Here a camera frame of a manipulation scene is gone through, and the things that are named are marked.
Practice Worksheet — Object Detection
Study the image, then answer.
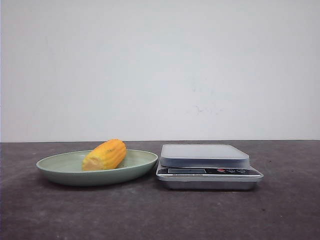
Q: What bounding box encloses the yellow corn cob piece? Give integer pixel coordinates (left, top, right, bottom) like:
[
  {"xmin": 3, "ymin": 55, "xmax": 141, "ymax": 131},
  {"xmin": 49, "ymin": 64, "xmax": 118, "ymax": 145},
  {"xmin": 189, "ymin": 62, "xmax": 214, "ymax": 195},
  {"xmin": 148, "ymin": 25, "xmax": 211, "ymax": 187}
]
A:
[{"xmin": 81, "ymin": 139, "xmax": 127, "ymax": 171}]

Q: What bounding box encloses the silver digital kitchen scale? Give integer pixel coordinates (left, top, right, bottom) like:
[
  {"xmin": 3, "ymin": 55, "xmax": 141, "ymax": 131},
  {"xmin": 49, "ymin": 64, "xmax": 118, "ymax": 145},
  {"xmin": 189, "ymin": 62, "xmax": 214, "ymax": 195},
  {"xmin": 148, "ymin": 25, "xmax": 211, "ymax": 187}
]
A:
[{"xmin": 156, "ymin": 144, "xmax": 264, "ymax": 190}]

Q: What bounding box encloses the green shallow plate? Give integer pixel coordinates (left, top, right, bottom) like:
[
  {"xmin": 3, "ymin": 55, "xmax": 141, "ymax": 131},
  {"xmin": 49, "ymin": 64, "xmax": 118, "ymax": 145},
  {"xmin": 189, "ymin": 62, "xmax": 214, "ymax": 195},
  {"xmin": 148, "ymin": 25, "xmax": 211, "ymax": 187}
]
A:
[{"xmin": 36, "ymin": 149, "xmax": 158, "ymax": 187}]

